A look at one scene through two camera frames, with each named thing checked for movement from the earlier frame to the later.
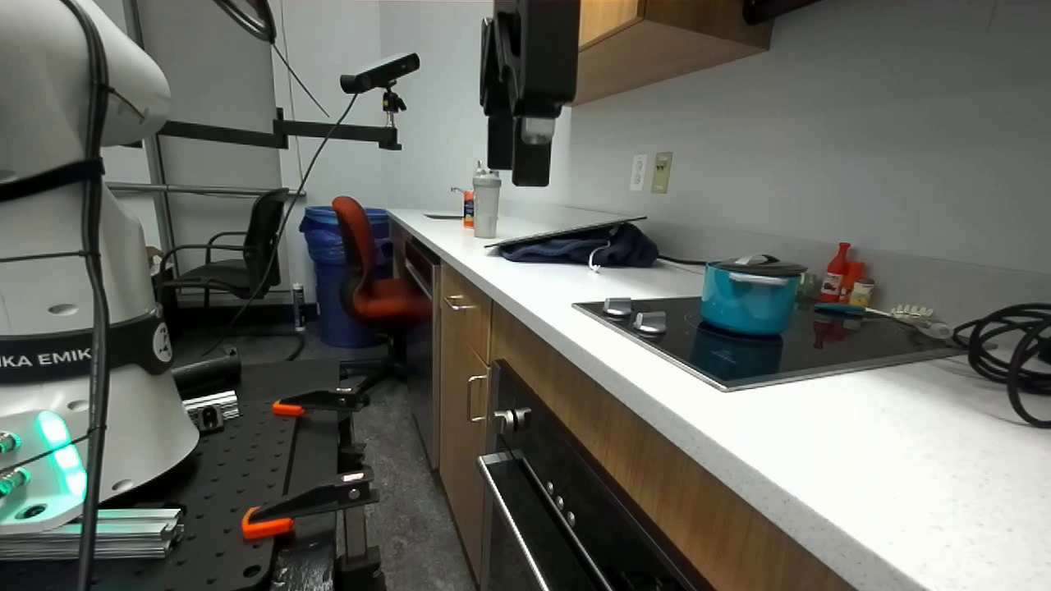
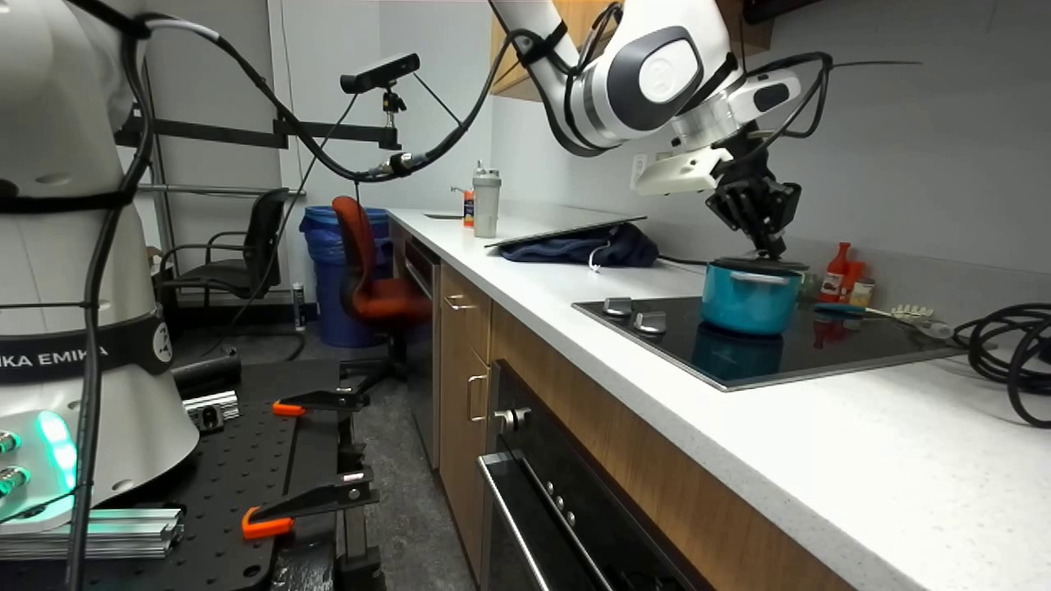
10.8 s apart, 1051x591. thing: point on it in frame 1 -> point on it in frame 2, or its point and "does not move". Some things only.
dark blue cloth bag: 598,243 does not move
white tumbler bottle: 486,204 does not move
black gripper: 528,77 -> 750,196
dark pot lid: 758,265 does not move
